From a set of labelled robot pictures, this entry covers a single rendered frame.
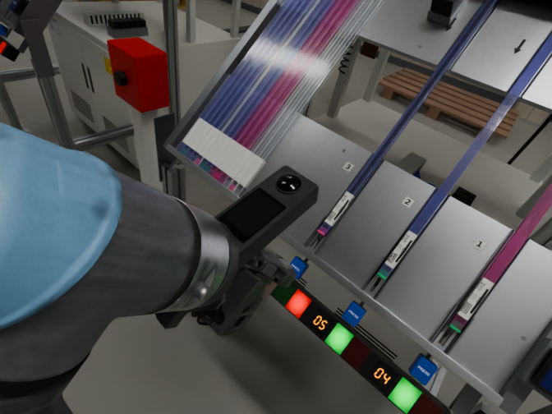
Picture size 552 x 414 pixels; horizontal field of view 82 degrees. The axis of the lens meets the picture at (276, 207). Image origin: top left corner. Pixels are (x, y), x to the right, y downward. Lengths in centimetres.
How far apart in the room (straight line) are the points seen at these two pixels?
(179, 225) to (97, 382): 105
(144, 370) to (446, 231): 97
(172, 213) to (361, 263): 37
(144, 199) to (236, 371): 104
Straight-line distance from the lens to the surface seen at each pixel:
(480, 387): 51
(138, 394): 117
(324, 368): 124
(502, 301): 53
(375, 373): 53
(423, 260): 51
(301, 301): 53
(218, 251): 21
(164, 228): 17
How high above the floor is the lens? 110
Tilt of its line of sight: 42 degrees down
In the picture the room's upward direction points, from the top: 13 degrees clockwise
